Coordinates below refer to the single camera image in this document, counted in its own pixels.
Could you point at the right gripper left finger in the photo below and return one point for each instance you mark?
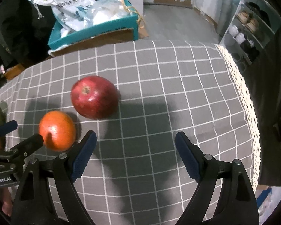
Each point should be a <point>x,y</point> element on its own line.
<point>33,203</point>

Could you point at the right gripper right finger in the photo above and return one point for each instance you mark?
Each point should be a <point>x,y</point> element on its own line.
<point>237,202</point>

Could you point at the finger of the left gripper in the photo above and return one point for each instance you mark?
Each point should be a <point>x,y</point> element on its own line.
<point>8,127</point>
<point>26,148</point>

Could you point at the person's left hand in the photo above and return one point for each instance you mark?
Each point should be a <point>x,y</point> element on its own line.
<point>6,200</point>

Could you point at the brown cardboard box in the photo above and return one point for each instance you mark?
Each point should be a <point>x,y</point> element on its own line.
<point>14,71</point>

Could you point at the red apple with stem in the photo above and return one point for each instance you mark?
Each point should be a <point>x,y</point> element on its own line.
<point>95,97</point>

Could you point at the white printed rice bag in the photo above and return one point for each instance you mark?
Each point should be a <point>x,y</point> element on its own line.
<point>71,14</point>

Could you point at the teal cardboard box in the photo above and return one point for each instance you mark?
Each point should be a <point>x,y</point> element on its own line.
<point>62,41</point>

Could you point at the clear plastic bag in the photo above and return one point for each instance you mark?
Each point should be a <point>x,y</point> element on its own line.
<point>108,10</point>

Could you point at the grey shoe rack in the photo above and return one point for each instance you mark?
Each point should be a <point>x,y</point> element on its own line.
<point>252,26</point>

